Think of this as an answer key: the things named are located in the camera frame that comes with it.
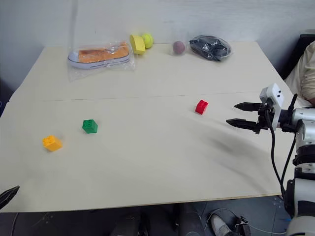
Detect yellow-green tennis ball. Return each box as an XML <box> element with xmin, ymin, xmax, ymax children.
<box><xmin>141</xmin><ymin>33</ymin><xmax>154</xmax><ymax>49</ymax></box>

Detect black cables in plastic bag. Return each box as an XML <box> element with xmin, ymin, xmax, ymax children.
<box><xmin>189</xmin><ymin>35</ymin><xmax>233</xmax><ymax>62</ymax></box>

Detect dark red ball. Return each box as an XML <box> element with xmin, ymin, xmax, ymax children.
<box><xmin>173</xmin><ymin>41</ymin><xmax>186</xmax><ymax>55</ymax></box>

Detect yellow foam wedge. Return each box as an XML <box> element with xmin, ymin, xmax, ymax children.
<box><xmin>129</xmin><ymin>34</ymin><xmax>147</xmax><ymax>56</ymax></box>

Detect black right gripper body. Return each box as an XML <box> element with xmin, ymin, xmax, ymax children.
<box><xmin>254</xmin><ymin>102</ymin><xmax>276</xmax><ymax>135</ymax></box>

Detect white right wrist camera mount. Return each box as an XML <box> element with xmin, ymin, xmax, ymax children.
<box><xmin>259</xmin><ymin>83</ymin><xmax>284</xmax><ymax>129</ymax></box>

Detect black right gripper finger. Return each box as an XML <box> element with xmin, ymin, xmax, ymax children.
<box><xmin>225</xmin><ymin>118</ymin><xmax>258</xmax><ymax>132</ymax></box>
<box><xmin>234</xmin><ymin>102</ymin><xmax>261</xmax><ymax>113</ymax></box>

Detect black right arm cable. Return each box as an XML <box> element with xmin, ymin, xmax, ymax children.
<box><xmin>264</xmin><ymin>93</ymin><xmax>298</xmax><ymax>203</ymax></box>

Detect green toy block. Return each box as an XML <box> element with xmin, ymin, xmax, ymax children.
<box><xmin>82</xmin><ymin>119</ymin><xmax>98</xmax><ymax>134</ymax></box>

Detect black chair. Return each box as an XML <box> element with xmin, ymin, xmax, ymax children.
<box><xmin>272</xmin><ymin>29</ymin><xmax>315</xmax><ymax>81</ymax></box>

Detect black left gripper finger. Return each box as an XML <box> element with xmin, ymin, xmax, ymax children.
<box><xmin>0</xmin><ymin>185</ymin><xmax>20</xmax><ymax>210</ymax></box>

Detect person in beige shirt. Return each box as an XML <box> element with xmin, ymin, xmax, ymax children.
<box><xmin>284</xmin><ymin>40</ymin><xmax>315</xmax><ymax>108</ymax></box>

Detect red toy block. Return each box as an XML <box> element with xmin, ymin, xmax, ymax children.
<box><xmin>194</xmin><ymin>99</ymin><xmax>209</xmax><ymax>115</ymax></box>

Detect yellow toy block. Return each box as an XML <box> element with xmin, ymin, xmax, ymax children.
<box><xmin>42</xmin><ymin>135</ymin><xmax>63</xmax><ymax>152</ymax></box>

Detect orange sneaker in plastic bag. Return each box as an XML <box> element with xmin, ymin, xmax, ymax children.
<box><xmin>67</xmin><ymin>40</ymin><xmax>136</xmax><ymax>83</ymax></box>

